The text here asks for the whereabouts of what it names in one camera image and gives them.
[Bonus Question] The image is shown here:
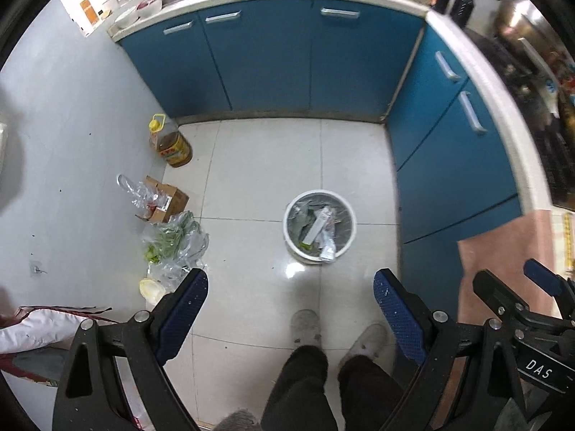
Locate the white round trash bin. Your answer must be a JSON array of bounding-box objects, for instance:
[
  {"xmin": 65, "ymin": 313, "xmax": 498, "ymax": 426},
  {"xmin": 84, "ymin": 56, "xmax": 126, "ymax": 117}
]
[{"xmin": 283, "ymin": 190, "xmax": 358, "ymax": 265}]

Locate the open brown cardboard box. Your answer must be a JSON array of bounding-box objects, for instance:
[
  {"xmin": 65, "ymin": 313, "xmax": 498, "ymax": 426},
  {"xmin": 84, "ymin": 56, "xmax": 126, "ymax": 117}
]
[{"xmin": 143, "ymin": 176, "xmax": 190, "ymax": 224}]

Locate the person's left grey shoe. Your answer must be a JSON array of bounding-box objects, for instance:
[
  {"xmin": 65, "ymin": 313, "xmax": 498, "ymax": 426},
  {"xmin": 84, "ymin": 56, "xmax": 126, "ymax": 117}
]
[{"xmin": 290, "ymin": 309, "xmax": 323, "ymax": 350}]

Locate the white long carton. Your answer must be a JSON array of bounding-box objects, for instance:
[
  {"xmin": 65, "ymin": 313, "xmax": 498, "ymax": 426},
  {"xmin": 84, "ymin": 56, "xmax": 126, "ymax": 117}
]
[{"xmin": 304, "ymin": 207, "xmax": 336, "ymax": 246}]

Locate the grey fuzzy cloth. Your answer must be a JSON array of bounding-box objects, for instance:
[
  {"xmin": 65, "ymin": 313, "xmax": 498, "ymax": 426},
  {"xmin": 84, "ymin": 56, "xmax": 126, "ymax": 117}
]
[{"xmin": 215, "ymin": 408, "xmax": 262, "ymax": 431}]

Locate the person's right grey shoe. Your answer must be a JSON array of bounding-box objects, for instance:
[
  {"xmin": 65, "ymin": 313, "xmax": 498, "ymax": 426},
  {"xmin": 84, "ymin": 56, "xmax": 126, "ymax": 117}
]
[{"xmin": 339, "ymin": 322, "xmax": 389, "ymax": 370}]

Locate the grey bin liner bag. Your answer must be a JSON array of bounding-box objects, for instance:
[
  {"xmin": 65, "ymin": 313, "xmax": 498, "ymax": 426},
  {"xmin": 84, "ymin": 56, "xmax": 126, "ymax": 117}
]
[{"xmin": 287, "ymin": 195, "xmax": 353, "ymax": 256}]

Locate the yellow cooking oil bottle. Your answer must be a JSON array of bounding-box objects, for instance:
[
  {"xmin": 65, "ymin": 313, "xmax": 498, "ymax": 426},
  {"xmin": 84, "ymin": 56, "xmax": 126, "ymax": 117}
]
[{"xmin": 149, "ymin": 113, "xmax": 193, "ymax": 168}]

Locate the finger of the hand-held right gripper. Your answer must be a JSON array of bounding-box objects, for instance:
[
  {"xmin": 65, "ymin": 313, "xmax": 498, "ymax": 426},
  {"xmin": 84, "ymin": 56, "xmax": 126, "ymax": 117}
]
[
  {"xmin": 524, "ymin": 259, "xmax": 575, "ymax": 320},
  {"xmin": 473, "ymin": 270, "xmax": 531, "ymax": 324}
]

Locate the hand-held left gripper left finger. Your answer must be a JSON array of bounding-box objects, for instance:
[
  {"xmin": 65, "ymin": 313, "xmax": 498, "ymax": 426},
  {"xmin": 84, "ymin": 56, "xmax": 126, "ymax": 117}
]
[{"xmin": 52, "ymin": 268, "xmax": 209, "ymax": 431}]

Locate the white bowl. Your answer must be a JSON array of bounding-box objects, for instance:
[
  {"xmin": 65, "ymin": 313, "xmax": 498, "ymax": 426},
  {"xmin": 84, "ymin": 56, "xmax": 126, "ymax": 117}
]
[{"xmin": 114, "ymin": 6, "xmax": 141, "ymax": 28}]

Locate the white woven sack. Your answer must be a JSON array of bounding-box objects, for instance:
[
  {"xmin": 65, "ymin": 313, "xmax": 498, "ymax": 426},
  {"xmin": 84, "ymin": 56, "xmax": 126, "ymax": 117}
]
[{"xmin": 0, "ymin": 305, "xmax": 120, "ymax": 355}]

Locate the person's right leg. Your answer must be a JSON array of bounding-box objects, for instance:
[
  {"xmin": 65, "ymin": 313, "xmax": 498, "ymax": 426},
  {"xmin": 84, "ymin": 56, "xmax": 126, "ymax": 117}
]
[{"xmin": 337, "ymin": 354, "xmax": 407, "ymax": 431}]

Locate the white printed box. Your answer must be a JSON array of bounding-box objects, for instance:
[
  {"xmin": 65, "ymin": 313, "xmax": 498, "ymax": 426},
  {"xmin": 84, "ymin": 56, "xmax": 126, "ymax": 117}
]
[{"xmin": 57, "ymin": 0, "xmax": 132, "ymax": 39}]

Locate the person's left leg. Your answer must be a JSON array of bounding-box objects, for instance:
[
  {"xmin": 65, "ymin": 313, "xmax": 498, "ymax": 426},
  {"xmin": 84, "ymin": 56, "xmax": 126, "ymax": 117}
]
[{"xmin": 261, "ymin": 345, "xmax": 339, "ymax": 431}]

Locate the plastic bag of green vegetables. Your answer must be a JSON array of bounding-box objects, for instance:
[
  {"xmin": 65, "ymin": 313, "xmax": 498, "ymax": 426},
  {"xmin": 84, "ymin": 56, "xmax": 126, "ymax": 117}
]
[{"xmin": 141, "ymin": 211, "xmax": 210, "ymax": 288}]

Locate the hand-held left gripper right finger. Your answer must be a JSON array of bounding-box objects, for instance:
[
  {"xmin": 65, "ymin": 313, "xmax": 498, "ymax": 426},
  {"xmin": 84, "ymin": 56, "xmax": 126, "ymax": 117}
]
[{"xmin": 374, "ymin": 268, "xmax": 523, "ymax": 431}]

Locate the pinkish brown mat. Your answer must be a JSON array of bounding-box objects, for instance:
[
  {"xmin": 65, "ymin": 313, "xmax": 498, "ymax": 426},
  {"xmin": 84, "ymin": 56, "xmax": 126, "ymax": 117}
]
[{"xmin": 457, "ymin": 209, "xmax": 560, "ymax": 324}]

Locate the person's leg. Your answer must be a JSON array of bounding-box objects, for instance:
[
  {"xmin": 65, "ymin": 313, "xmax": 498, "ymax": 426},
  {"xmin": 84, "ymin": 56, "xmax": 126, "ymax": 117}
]
[
  {"xmin": 261, "ymin": 345, "xmax": 339, "ymax": 431},
  {"xmin": 337, "ymin": 354, "xmax": 407, "ymax": 431}
]

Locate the person's grey shoe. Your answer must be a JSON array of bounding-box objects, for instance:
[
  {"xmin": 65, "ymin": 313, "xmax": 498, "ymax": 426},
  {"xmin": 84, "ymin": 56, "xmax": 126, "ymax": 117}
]
[
  {"xmin": 339, "ymin": 322, "xmax": 389, "ymax": 370},
  {"xmin": 290, "ymin": 309, "xmax": 323, "ymax": 350}
]

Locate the blue cabinet door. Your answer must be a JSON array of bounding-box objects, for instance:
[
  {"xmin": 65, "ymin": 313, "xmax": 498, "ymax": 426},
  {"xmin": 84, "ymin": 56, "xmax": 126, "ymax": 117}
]
[
  {"xmin": 401, "ymin": 198, "xmax": 525, "ymax": 324},
  {"xmin": 395, "ymin": 78, "xmax": 523, "ymax": 244},
  {"xmin": 386, "ymin": 24, "xmax": 471, "ymax": 172},
  {"xmin": 200, "ymin": 0, "xmax": 316, "ymax": 114},
  {"xmin": 310, "ymin": 0, "xmax": 426, "ymax": 122},
  {"xmin": 118, "ymin": 9, "xmax": 233, "ymax": 123}
]

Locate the yellow strip object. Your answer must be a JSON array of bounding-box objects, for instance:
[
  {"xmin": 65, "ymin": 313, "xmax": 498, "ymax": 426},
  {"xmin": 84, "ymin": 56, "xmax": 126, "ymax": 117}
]
[{"xmin": 561, "ymin": 213, "xmax": 575, "ymax": 273}]

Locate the white kitchen countertop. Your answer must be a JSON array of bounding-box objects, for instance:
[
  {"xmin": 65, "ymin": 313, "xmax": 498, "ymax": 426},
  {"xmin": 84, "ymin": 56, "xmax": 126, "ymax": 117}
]
[{"xmin": 107, "ymin": 0, "xmax": 553, "ymax": 214}]

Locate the clear empty plastic bag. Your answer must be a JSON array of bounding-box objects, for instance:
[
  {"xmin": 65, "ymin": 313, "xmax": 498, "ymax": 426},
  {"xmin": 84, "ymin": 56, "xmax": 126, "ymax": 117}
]
[{"xmin": 117, "ymin": 173, "xmax": 168, "ymax": 221}]

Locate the pale yellow round lid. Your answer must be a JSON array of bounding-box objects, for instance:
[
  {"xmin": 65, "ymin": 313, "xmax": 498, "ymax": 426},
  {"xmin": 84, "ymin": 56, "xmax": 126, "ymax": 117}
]
[{"xmin": 139, "ymin": 278, "xmax": 167, "ymax": 305}]

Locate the metal wok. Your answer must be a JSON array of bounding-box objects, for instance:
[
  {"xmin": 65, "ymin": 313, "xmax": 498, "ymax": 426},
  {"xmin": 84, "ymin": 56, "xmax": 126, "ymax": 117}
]
[{"xmin": 491, "ymin": 0, "xmax": 555, "ymax": 57}]

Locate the dark sauce bottle red cap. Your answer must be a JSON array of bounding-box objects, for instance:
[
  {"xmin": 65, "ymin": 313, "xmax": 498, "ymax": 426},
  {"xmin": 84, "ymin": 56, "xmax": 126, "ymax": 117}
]
[{"xmin": 449, "ymin": 0, "xmax": 477, "ymax": 26}]

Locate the crumpled white packet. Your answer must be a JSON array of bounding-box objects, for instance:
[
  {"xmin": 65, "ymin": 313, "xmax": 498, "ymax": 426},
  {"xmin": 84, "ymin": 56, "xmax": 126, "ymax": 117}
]
[{"xmin": 318, "ymin": 236, "xmax": 339, "ymax": 262}]

